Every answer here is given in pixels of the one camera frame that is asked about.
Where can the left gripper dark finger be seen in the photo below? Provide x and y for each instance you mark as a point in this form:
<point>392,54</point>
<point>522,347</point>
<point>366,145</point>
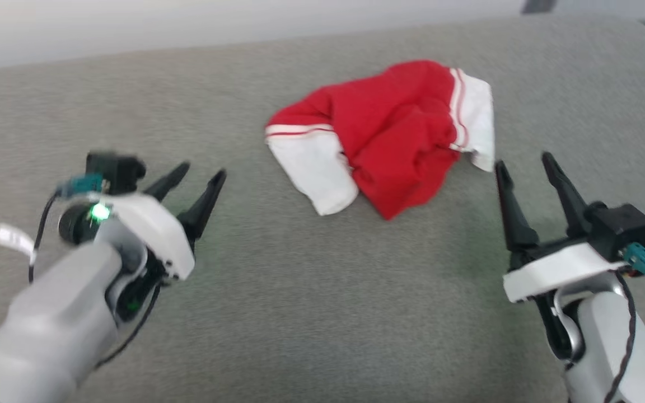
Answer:
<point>205,204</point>
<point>168,179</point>

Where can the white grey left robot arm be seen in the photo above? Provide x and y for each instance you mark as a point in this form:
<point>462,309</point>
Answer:
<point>48,330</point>

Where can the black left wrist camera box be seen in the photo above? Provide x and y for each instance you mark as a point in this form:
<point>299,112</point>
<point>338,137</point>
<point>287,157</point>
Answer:
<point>112,170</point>

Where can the grey fabric sofa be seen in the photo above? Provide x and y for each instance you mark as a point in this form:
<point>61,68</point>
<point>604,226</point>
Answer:
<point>311,313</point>

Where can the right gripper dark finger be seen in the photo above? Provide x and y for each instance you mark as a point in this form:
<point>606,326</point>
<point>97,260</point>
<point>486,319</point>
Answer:
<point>566,190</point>
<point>513,212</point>

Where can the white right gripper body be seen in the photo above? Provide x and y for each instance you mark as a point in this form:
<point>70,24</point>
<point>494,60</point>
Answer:
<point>557,268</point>

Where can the red and white shirt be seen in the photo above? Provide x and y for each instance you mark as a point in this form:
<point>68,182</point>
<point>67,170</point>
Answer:
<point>389,129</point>

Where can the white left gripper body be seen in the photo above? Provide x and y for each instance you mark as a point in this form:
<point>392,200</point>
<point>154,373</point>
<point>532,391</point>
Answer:
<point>154,229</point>

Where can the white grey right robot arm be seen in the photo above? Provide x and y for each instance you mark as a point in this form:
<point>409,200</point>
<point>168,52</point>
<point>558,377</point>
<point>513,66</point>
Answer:
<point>608,341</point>

